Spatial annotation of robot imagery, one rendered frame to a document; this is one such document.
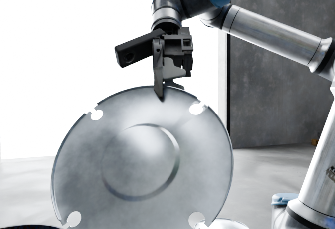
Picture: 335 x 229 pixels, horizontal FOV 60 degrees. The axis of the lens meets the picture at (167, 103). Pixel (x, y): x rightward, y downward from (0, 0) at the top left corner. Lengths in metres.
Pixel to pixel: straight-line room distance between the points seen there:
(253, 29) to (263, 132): 5.19
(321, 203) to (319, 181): 0.04
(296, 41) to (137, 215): 0.58
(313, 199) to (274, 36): 0.40
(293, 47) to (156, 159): 0.50
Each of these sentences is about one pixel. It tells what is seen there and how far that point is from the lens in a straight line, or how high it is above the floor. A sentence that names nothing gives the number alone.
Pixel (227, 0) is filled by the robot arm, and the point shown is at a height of 1.17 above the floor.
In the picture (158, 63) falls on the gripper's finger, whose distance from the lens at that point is 0.53.
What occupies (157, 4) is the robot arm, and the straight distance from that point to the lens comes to 0.73.
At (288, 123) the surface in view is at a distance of 6.36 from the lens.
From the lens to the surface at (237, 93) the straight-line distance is 5.52.
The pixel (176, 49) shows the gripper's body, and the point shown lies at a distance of 0.59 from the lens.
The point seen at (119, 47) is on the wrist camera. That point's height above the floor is 1.04.
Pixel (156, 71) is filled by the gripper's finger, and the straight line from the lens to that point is 0.52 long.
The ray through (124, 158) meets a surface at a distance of 0.47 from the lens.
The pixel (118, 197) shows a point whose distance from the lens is 0.46.
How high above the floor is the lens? 0.94
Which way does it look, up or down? 1 degrees down
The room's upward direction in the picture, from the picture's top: straight up
